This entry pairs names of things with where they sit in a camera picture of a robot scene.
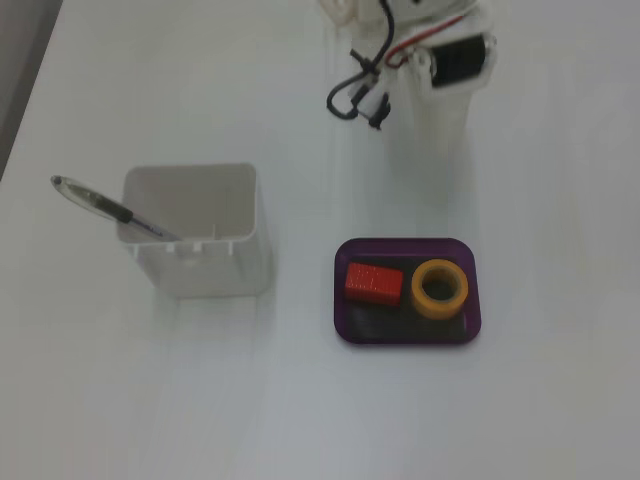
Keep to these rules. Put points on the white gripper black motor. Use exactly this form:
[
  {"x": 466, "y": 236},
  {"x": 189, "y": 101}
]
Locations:
[{"x": 440, "y": 117}]

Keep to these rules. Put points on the yellow tape roll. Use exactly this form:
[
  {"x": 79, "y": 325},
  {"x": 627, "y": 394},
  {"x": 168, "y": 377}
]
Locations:
[{"x": 440, "y": 307}]

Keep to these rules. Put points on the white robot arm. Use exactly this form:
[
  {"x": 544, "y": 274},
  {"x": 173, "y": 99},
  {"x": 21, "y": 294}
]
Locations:
[{"x": 362, "y": 10}]

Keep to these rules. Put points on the red rectangular block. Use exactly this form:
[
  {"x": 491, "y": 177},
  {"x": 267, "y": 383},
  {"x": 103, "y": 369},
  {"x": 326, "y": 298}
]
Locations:
[{"x": 372, "y": 285}]

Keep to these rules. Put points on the purple rectangular tray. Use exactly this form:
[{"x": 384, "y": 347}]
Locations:
[{"x": 400, "y": 331}]

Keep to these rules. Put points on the white plastic container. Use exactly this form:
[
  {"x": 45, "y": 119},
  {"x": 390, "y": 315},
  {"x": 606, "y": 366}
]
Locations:
[{"x": 215, "y": 272}]

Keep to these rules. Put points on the clear black ballpoint pen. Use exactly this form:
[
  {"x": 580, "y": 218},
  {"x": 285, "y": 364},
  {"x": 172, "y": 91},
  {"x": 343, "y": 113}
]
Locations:
[{"x": 95, "y": 201}]

